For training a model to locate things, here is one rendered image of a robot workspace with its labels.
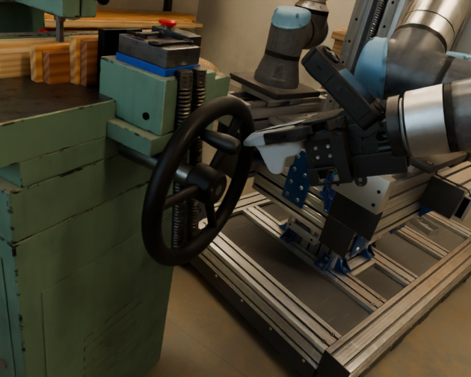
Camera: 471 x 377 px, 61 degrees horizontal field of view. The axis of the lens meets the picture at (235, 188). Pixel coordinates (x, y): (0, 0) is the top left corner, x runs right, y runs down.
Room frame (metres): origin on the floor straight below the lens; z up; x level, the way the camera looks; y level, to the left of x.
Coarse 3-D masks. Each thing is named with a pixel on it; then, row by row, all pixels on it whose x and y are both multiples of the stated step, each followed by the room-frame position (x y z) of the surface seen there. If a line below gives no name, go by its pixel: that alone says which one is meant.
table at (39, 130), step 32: (0, 96) 0.52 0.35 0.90; (32, 96) 0.55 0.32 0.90; (64, 96) 0.57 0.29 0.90; (96, 96) 0.61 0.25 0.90; (0, 128) 0.43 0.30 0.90; (32, 128) 0.47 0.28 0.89; (64, 128) 0.52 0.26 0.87; (96, 128) 0.57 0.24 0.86; (128, 128) 0.58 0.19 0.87; (0, 160) 0.43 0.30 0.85
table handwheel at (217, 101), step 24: (192, 120) 0.50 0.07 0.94; (240, 120) 0.62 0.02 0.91; (120, 144) 0.62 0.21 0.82; (168, 144) 0.47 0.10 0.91; (168, 168) 0.45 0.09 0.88; (192, 168) 0.56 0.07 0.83; (216, 168) 0.57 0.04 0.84; (240, 168) 0.67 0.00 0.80; (192, 192) 0.52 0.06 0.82; (216, 192) 0.55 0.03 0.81; (240, 192) 0.66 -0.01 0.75; (144, 216) 0.43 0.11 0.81; (216, 216) 0.63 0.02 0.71; (144, 240) 0.44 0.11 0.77; (192, 240) 0.57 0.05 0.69; (168, 264) 0.48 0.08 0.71
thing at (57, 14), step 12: (24, 0) 0.69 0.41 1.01; (36, 0) 0.68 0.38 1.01; (48, 0) 0.67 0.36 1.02; (60, 0) 0.65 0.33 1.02; (72, 0) 0.67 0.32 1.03; (84, 0) 0.69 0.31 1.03; (48, 12) 0.67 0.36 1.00; (60, 12) 0.65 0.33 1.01; (72, 12) 0.67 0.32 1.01; (84, 12) 0.69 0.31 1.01
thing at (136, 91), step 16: (112, 64) 0.62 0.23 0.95; (128, 64) 0.61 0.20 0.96; (112, 80) 0.61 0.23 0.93; (128, 80) 0.60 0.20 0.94; (144, 80) 0.59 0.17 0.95; (160, 80) 0.58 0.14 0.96; (176, 80) 0.60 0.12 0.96; (208, 80) 0.68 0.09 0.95; (112, 96) 0.61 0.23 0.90; (128, 96) 0.60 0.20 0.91; (144, 96) 0.59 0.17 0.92; (160, 96) 0.57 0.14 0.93; (208, 96) 0.68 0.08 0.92; (128, 112) 0.60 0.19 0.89; (144, 112) 0.58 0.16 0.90; (160, 112) 0.57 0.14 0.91; (144, 128) 0.58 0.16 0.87; (160, 128) 0.57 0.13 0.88
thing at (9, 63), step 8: (16, 48) 0.64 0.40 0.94; (24, 48) 0.65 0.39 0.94; (200, 48) 1.09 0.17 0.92; (0, 56) 0.59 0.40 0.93; (8, 56) 0.61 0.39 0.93; (16, 56) 0.62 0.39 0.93; (24, 56) 0.63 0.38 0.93; (0, 64) 0.59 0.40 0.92; (8, 64) 0.60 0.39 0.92; (16, 64) 0.62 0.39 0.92; (24, 64) 0.63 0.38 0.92; (0, 72) 0.59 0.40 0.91; (8, 72) 0.60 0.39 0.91; (16, 72) 0.62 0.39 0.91; (24, 72) 0.63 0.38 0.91
